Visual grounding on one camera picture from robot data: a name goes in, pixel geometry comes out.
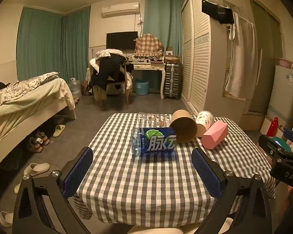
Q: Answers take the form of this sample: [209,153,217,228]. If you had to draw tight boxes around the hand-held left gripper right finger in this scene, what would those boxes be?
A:
[191,147,272,234]

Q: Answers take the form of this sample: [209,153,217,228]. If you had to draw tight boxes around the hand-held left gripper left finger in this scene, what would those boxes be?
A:
[12,146,94,234]

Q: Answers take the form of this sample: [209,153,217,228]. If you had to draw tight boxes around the blue label plastic bottle cup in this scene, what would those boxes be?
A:
[131,127,178,157]

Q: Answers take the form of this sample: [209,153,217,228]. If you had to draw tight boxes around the pink faceted cup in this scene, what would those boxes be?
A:
[201,121,228,150]

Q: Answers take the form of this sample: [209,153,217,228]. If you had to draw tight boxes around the white printed paper cup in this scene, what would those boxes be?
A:
[195,111,215,137]

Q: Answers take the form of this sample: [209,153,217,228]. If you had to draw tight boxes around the brown paper cup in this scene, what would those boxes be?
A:
[169,110,198,143]

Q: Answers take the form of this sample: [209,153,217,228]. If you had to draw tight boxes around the green round object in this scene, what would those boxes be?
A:
[271,136,293,152]

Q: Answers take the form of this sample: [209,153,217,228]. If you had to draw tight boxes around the red plastic object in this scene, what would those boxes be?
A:
[267,117,279,137]

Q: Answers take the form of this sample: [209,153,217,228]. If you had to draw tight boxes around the white fridge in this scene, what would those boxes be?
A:
[268,64,293,133]

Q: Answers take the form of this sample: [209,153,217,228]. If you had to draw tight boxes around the white slipper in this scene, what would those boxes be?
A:
[0,211,14,229]
[23,162,51,176]
[14,181,24,195]

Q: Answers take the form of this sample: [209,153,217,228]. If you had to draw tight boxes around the yellow slipper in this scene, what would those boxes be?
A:
[53,124,66,137]

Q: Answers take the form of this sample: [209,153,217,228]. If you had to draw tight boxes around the pair of sneakers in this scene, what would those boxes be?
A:
[26,130,50,153]

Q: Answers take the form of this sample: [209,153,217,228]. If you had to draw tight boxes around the grey checked tablecloth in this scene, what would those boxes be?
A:
[73,113,276,225]

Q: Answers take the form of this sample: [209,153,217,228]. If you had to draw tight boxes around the pink basin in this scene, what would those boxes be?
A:
[275,58,293,68]

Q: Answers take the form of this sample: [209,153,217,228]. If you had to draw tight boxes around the clear plastic tray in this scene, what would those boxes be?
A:
[139,112,172,128]

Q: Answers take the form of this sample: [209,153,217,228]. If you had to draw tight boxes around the bed with cream sheet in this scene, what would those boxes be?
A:
[0,72,77,176]

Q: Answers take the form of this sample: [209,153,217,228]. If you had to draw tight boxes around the clear water jug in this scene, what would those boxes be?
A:
[69,77,82,98]

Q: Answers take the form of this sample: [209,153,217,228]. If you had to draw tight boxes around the grey door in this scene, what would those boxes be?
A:
[247,0,285,114]

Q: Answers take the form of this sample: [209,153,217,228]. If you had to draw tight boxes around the white hanging towel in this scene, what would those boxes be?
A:
[224,12,258,98]

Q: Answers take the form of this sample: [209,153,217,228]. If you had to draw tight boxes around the wooden chair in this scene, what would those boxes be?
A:
[95,61,130,108]

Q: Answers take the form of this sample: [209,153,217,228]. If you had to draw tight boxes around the dark ribbed suitcase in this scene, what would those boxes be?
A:
[163,62,182,100]

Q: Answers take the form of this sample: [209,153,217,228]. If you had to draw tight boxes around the floral quilt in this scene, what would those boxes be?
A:
[0,72,60,112]

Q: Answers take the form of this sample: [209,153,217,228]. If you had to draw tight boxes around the white louvred wardrobe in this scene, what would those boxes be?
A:
[180,0,250,125]

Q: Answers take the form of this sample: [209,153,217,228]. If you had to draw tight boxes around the blue laundry basket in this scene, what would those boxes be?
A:
[135,79,149,96]

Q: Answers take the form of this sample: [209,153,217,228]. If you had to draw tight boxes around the chair piled with clothes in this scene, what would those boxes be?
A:
[88,49,135,100]

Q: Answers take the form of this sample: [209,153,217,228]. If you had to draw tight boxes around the cardboard box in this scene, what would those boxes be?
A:
[164,55,181,64]

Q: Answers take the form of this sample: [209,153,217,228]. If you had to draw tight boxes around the white desk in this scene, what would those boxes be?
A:
[130,61,166,99]

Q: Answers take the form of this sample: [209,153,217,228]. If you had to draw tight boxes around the green curtain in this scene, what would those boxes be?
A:
[61,5,91,80]
[144,0,183,57]
[16,7,63,82]

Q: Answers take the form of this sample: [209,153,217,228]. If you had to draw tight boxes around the black television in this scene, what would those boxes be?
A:
[106,31,139,51]

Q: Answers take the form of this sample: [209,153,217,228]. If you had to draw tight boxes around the plaid cloth cover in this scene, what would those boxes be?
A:
[134,33,164,58]

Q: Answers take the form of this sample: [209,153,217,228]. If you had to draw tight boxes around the white air conditioner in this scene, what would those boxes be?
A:
[102,2,140,18]

